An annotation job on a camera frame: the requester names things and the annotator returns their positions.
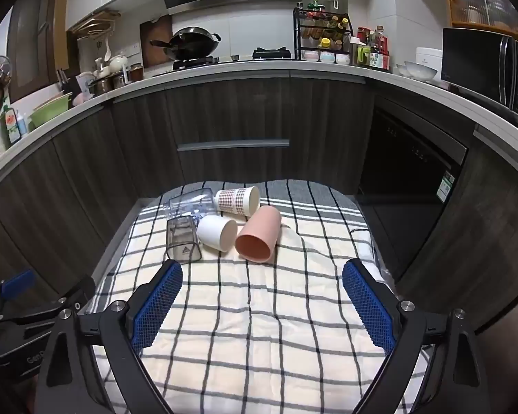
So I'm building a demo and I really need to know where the dark wooden cutting board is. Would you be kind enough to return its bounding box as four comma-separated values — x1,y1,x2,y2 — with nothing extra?
139,14,174,68

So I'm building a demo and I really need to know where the white rice cooker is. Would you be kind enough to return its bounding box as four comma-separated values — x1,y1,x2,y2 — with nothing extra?
415,47,443,74

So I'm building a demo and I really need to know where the black spice rack with bottles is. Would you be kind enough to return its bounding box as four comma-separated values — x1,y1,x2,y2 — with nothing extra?
294,2,354,63

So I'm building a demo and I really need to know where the metal drawer handle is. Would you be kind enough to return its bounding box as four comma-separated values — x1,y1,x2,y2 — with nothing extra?
177,139,290,152

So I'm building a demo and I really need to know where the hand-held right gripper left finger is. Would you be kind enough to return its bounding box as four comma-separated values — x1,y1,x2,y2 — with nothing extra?
38,259,184,414

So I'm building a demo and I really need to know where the grey transparent cup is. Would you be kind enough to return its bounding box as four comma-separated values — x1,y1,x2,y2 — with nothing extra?
166,217,203,264

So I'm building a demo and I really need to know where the pink cup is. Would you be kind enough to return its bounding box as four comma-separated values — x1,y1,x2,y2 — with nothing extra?
235,205,282,264

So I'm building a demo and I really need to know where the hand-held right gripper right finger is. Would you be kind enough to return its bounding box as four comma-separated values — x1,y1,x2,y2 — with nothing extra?
342,259,495,414

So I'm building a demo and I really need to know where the black gas stove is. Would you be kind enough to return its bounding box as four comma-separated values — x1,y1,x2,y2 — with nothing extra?
153,47,294,77

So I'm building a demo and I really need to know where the black microwave oven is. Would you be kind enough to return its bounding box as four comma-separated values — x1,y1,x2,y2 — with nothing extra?
441,28,518,122

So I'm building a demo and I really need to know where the checkered cup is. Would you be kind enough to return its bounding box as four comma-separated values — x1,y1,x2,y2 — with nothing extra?
214,185,260,216

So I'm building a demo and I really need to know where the black wok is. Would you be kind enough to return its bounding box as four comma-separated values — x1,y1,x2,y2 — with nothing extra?
150,27,222,60

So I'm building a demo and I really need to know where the green dish soap bottle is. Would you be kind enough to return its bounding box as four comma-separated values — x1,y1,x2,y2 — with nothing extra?
0,106,22,146

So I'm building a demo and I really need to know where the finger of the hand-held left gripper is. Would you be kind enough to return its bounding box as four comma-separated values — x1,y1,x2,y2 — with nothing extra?
2,269,36,297
47,276,96,316

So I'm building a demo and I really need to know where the brown door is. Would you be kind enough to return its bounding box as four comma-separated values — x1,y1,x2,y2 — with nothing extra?
6,0,70,103

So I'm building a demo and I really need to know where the steel pot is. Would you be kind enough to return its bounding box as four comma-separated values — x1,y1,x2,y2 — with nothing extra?
88,75,114,96

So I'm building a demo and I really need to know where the white cup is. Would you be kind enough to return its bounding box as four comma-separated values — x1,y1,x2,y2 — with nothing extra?
197,215,238,253

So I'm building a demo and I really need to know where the group of sauce bottles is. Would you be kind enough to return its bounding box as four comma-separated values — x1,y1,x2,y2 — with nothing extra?
356,26,392,70

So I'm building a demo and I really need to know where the black and white checked cloth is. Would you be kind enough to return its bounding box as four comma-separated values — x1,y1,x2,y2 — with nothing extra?
84,179,432,414

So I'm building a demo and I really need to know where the black built-in dishwasher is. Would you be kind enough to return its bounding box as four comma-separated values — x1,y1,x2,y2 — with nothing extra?
355,107,469,246

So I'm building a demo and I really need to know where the clear plastic cup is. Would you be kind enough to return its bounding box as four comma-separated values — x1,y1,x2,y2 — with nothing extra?
167,187,217,220

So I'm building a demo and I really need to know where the green plastic basin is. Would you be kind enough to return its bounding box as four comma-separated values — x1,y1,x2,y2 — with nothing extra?
29,93,73,128

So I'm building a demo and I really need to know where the large white bowl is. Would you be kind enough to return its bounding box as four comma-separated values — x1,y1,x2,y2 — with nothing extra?
405,61,439,82

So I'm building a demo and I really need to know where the black knife block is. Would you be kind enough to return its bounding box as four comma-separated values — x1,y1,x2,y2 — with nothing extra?
57,69,74,96

